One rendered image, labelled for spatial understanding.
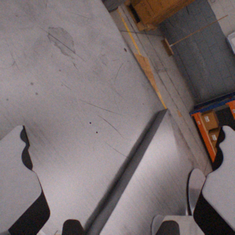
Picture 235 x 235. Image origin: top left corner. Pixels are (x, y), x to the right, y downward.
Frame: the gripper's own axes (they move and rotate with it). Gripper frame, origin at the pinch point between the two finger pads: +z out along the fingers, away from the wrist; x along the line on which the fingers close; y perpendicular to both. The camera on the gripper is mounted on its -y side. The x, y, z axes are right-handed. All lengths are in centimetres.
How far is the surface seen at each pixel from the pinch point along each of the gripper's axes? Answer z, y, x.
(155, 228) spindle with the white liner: 19, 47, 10
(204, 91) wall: 397, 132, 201
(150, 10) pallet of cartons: 332, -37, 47
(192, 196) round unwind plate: 41, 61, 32
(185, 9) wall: 446, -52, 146
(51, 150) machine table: 22.0, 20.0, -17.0
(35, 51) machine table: 37.9, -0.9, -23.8
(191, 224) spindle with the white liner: 15.7, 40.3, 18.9
